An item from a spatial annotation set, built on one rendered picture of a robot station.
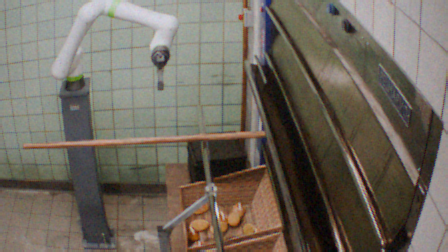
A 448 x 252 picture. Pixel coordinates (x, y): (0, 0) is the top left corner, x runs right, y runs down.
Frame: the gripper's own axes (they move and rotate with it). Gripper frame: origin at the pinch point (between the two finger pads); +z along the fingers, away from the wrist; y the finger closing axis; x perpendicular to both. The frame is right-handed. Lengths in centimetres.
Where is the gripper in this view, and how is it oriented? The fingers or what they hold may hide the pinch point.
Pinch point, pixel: (160, 74)
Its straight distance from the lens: 259.5
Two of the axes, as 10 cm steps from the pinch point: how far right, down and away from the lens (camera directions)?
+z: 1.1, 4.9, -8.7
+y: -0.1, 8.7, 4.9
